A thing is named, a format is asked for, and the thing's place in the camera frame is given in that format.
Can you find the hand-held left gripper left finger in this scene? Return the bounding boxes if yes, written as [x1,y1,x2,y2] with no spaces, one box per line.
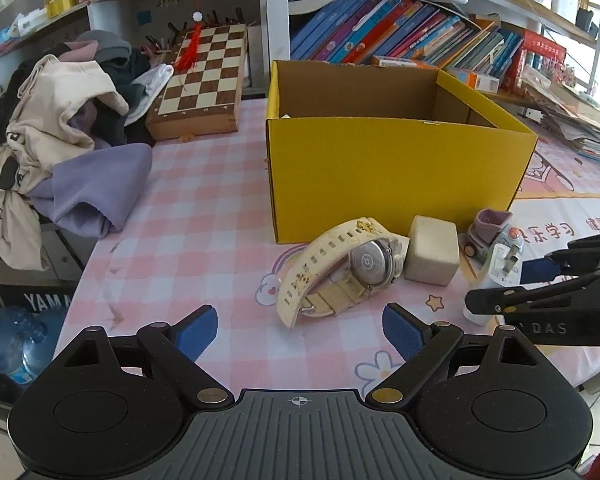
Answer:
[62,304,234,407]

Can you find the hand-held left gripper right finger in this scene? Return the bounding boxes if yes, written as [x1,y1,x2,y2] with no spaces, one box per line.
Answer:
[371,303,546,406]

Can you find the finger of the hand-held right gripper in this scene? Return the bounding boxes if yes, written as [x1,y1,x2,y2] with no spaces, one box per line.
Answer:
[465,269,600,317]
[520,230,600,283]

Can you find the white charger plug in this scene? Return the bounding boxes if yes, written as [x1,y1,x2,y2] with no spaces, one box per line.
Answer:
[462,242,524,326]

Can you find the cream white wristwatch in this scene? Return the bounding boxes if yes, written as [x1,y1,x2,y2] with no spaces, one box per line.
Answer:
[276,217,411,330]

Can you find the yellow cardboard box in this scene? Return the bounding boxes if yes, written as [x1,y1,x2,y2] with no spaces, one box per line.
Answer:
[266,60,539,245]

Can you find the pink checked desktop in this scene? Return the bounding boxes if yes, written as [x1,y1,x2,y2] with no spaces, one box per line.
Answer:
[55,95,600,403]

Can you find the purple grey toy car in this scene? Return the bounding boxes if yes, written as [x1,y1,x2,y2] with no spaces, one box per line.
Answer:
[459,209,525,263]

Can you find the beige rubber block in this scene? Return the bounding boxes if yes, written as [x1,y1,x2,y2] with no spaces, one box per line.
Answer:
[404,215,461,287]

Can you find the blue water bottle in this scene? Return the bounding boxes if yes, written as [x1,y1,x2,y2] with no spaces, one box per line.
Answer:
[0,305,33,378]
[22,307,70,386]

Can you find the stack of papers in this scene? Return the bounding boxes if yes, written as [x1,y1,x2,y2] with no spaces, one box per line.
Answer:
[520,66,600,163]

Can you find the black instrument case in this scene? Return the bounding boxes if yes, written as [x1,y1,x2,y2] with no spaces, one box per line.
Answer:
[0,220,88,313]

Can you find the purple garment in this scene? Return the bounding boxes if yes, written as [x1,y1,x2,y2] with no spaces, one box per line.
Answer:
[30,142,153,238]

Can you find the orange white small box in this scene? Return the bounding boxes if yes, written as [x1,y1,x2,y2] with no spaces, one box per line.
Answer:
[447,67,502,94]

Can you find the red box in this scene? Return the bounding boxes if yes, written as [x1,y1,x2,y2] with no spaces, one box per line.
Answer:
[510,30,567,95]

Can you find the flat orange box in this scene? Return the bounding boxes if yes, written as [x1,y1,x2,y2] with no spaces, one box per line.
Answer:
[370,55,441,69]

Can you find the white cloth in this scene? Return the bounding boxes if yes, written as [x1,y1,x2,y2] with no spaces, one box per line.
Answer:
[127,64,175,123]

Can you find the wooden chessboard box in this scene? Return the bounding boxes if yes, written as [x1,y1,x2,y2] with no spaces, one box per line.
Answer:
[145,23,248,142]

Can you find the pile of clothes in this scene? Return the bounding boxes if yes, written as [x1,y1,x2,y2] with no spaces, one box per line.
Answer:
[0,55,131,271]

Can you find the white container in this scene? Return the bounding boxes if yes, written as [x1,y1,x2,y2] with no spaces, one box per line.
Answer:
[550,0,581,24]

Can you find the dark clothes pile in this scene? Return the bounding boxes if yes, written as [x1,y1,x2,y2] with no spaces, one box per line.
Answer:
[0,30,156,148]

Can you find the red tassel ornament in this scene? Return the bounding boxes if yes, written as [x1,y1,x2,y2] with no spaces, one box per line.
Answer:
[174,0,206,72]

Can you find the row of colourful books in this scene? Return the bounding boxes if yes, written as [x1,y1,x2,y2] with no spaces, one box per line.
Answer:
[289,0,526,73]

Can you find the dark chess pieces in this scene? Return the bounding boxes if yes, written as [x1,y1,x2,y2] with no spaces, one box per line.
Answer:
[141,7,246,57]

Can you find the white bookshelf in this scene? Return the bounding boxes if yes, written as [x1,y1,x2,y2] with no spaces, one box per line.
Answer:
[0,0,600,108]

